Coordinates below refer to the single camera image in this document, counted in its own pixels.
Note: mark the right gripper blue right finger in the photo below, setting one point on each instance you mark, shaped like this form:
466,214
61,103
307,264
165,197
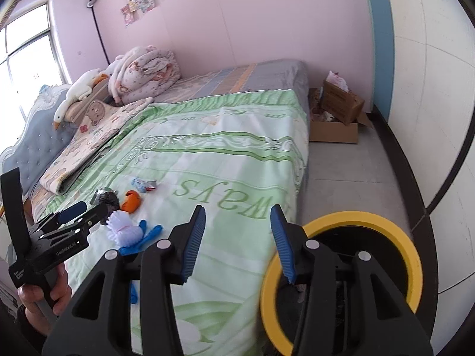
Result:
278,225

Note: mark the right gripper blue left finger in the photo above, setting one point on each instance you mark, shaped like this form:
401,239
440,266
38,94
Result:
193,234

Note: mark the orange peel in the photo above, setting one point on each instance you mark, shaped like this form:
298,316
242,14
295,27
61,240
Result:
131,202

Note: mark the blue white candy wrapper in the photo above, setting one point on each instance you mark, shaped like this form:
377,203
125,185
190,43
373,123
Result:
140,185

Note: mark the black plastic bag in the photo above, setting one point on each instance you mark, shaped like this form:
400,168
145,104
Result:
109,198

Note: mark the yellow rimmed black trash bin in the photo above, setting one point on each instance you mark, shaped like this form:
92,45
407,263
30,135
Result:
358,286

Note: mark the bedroom window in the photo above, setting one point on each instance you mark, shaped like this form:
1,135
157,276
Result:
30,59

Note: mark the green floral bed quilt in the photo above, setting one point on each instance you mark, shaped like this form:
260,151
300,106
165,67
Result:
218,308

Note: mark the blue tufted bed headboard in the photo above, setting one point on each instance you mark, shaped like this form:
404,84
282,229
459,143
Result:
40,143

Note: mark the cardboard box on floor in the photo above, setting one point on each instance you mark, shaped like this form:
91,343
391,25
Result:
336,112

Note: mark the striped brown pillow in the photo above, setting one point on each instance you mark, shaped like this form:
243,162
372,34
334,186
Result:
77,110

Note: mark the folded bear print blanket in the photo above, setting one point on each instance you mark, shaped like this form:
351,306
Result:
100,123

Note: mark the striped bed sheet mattress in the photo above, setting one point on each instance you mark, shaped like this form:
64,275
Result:
237,77

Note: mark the white goose plush toy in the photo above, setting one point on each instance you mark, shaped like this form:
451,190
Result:
81,88

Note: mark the folded pink floral comforter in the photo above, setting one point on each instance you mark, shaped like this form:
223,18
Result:
146,72

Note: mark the white wardrobe with blue edge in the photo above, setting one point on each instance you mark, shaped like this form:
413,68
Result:
424,90

